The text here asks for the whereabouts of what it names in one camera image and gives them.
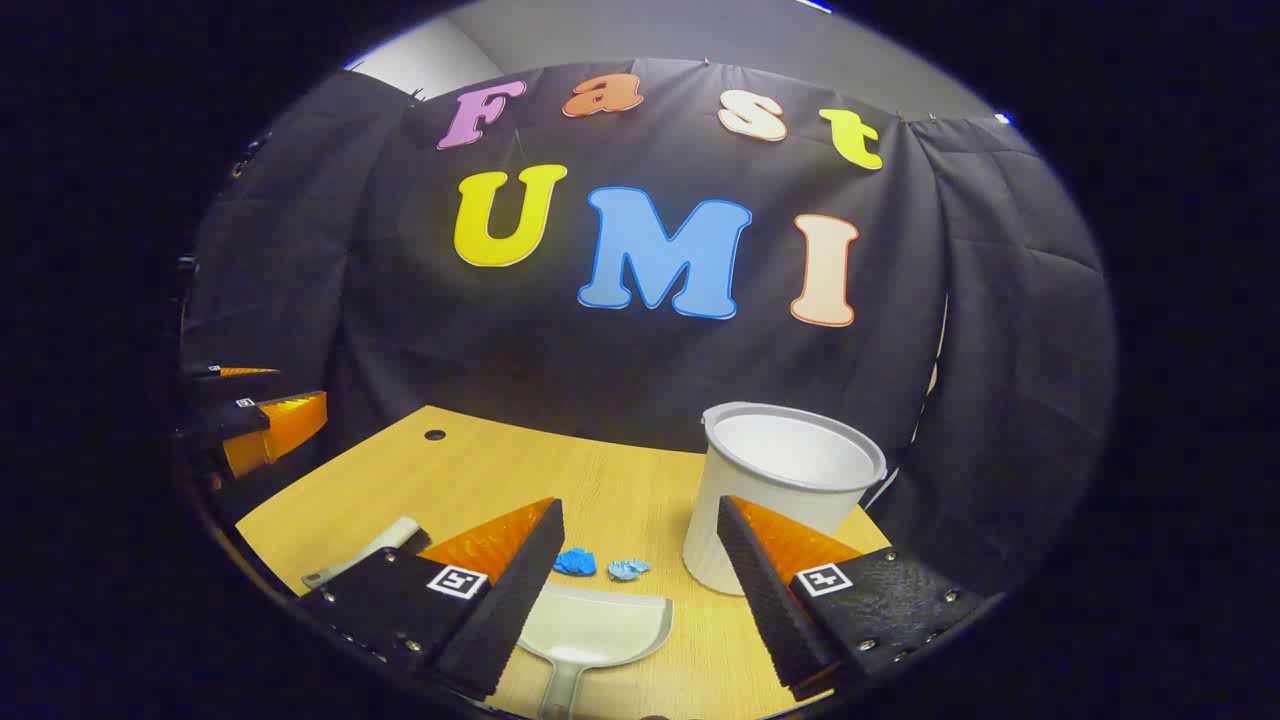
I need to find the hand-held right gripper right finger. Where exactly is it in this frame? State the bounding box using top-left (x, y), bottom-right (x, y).
top-left (716, 494), bottom-right (986, 703)

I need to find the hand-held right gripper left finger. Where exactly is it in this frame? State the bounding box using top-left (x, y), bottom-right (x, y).
top-left (297, 497), bottom-right (566, 701)

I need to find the white dustpan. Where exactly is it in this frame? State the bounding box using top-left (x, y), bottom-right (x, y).
top-left (516, 583), bottom-right (675, 720)

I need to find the white ribbed garbage bin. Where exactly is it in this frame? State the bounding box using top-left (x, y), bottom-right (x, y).
top-left (683, 402), bottom-right (888, 596)

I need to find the small white broom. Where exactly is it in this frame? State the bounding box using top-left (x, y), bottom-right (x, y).
top-left (302, 516), bottom-right (433, 589)

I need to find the wooden desktop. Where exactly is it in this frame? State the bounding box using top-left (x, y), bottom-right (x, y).
top-left (235, 405), bottom-right (891, 720)

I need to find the black backdrop cloth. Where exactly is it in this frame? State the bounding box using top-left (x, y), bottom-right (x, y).
top-left (180, 58), bottom-right (1116, 601)

